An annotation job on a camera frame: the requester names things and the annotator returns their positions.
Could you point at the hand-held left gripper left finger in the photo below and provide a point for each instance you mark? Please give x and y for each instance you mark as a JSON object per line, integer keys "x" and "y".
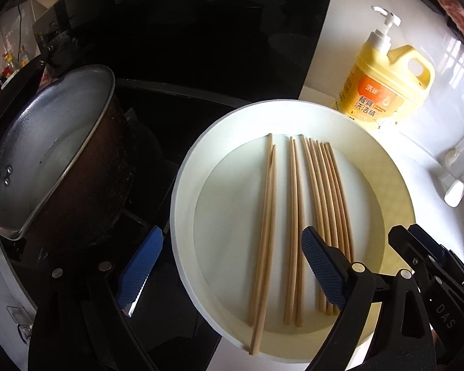
{"x": 139, "y": 266}

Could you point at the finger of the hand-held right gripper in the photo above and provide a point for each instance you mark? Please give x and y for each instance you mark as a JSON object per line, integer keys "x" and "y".
{"x": 408, "y": 245}
{"x": 429, "y": 241}

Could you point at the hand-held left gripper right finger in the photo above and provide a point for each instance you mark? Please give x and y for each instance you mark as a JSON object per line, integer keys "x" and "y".
{"x": 324, "y": 270}

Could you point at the single wooden chopstick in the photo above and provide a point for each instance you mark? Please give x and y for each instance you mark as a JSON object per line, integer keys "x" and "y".
{"x": 291, "y": 220}
{"x": 260, "y": 317}
{"x": 263, "y": 220}
{"x": 299, "y": 239}

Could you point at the bundle of wooden chopsticks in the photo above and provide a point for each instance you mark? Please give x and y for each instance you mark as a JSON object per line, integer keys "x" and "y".
{"x": 324, "y": 185}

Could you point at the white round basin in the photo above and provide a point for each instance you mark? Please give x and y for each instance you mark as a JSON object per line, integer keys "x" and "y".
{"x": 224, "y": 208}

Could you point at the steel spatula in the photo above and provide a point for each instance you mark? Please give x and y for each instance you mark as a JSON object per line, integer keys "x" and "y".
{"x": 454, "y": 193}

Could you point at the white bottle brush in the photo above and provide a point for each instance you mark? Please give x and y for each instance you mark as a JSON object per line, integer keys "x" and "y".
{"x": 451, "y": 157}

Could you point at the black gas stove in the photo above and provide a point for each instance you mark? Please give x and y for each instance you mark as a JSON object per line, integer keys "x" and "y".
{"x": 158, "y": 131}

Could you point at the yellow dish soap bottle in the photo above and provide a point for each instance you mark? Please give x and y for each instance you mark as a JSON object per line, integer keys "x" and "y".
{"x": 371, "y": 96}

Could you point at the metal saucepan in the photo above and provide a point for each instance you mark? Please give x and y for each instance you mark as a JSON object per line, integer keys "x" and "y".
{"x": 42, "y": 143}

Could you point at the condiment bottle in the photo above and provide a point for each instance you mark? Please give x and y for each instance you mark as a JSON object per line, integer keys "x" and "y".
{"x": 23, "y": 57}
{"x": 10, "y": 62}

